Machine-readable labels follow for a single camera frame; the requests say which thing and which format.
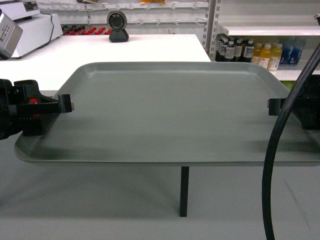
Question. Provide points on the white cash register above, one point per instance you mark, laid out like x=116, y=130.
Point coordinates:
x=39, y=28

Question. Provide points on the black table leg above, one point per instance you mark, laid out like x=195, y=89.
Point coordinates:
x=184, y=190

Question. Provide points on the blue drink bottle right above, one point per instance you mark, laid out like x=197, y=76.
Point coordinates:
x=297, y=52

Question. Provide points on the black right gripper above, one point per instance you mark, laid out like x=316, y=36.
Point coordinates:
x=306, y=107

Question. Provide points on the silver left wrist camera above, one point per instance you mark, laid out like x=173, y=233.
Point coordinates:
x=10, y=34

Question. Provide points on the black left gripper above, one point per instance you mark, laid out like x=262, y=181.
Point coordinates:
x=36, y=111

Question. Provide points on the yellow juice bottle front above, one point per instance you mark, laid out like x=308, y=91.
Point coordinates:
x=265, y=55

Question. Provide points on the yellow juice bottle right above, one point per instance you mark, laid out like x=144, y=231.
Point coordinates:
x=275, y=57

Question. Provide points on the black round barcode scanner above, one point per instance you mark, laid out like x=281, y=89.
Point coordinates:
x=117, y=22

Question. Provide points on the dark tea bottle right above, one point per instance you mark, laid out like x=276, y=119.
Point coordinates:
x=248, y=51

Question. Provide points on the dark tea bottle left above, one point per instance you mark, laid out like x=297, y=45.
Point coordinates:
x=229, y=52

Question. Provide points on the yellow juice bottle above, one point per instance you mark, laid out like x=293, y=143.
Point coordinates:
x=265, y=55
x=275, y=57

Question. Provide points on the blue drink bottle left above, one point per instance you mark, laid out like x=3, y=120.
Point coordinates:
x=287, y=49

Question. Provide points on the blue drink bottle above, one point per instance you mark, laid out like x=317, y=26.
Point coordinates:
x=297, y=52
x=287, y=49

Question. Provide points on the dark tea bottle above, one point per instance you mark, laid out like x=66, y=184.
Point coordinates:
x=248, y=51
x=229, y=52

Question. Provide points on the grey silver serving tray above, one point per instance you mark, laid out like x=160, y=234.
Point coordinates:
x=166, y=113

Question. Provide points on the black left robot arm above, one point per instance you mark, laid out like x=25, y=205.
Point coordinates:
x=8, y=111

